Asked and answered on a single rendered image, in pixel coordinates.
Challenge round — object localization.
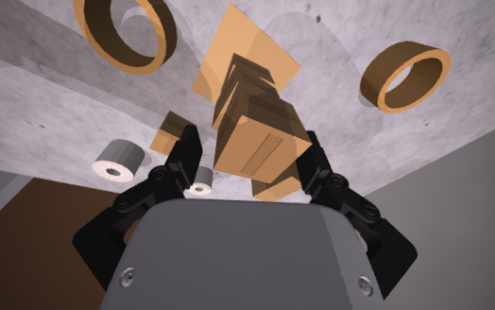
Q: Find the light wooden square board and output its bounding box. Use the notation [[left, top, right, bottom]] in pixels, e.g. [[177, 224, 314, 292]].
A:
[[191, 2, 300, 103]]

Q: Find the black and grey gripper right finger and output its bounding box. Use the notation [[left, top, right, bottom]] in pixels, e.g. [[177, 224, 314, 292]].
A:
[[296, 130, 418, 300]]

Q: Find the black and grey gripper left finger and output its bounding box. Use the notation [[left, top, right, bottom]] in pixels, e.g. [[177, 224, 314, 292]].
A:
[[73, 125, 203, 292]]

